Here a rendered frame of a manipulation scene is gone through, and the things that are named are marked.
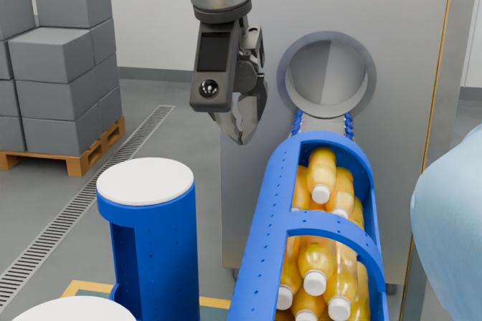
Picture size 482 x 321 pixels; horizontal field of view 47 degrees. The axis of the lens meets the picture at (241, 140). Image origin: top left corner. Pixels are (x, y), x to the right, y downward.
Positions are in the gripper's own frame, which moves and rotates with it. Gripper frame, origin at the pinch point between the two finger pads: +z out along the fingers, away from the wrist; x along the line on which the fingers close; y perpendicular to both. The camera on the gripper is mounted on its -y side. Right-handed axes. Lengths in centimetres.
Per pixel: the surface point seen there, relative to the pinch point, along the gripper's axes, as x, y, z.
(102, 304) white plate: 35, 2, 44
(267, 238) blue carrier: 0.5, 9.4, 31.2
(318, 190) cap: -7, 33, 41
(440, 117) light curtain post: -39, 70, 49
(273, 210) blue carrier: 0.8, 19.4, 33.8
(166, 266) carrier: 38, 37, 76
